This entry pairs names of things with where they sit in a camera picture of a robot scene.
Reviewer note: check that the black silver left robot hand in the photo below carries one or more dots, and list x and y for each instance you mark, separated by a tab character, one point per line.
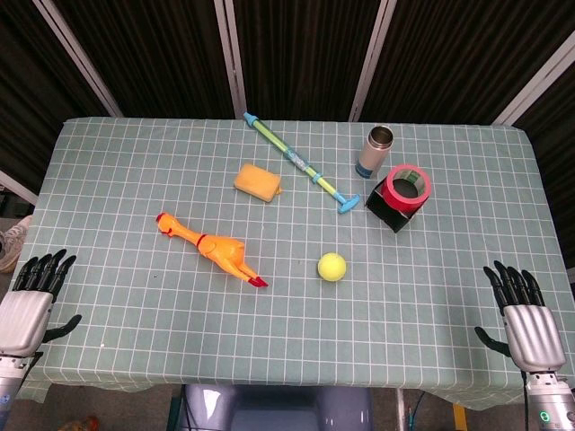
24	314

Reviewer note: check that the yellow tennis ball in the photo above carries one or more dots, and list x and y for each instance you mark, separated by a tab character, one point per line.
332	267

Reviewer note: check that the green blue water squirter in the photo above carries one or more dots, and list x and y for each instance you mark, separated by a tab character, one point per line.
294	159

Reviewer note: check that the red tape roll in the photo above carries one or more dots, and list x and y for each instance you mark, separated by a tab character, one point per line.
395	197

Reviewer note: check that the white sneaker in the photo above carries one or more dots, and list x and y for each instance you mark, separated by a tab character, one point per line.
13	242

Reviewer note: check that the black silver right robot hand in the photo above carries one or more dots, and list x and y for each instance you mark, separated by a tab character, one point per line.
532	334

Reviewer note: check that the black cardboard box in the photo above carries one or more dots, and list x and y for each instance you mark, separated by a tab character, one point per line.
386	213

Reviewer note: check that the blue-grey robot torso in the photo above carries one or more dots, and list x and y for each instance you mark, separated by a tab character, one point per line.
278	408

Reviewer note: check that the steel thermos bottle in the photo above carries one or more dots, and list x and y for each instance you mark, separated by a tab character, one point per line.
372	157

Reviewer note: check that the yellow sponge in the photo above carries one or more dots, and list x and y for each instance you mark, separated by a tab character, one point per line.
256	182

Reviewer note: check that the white partition post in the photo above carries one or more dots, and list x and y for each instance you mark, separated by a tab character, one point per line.
231	58
370	63
534	81
76	54

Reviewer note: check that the white partition rail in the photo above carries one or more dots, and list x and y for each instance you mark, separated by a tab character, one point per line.
15	186

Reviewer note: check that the orange rubber chicken toy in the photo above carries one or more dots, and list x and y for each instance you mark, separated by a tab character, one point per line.
220	249

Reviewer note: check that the green checkered tablecloth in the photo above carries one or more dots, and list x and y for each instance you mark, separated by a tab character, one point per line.
135	179

